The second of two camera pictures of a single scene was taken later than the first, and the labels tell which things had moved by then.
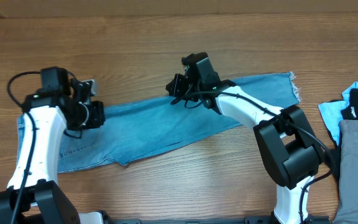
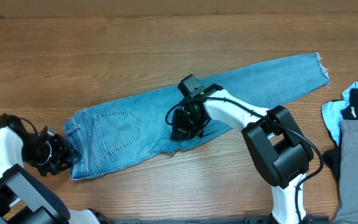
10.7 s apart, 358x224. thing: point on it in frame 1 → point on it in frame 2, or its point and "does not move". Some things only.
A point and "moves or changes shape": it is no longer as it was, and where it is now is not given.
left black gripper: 98,116 → 65,150
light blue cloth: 332,111 does not move
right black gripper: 176,89 → 180,130
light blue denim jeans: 134,129 moves or changes shape
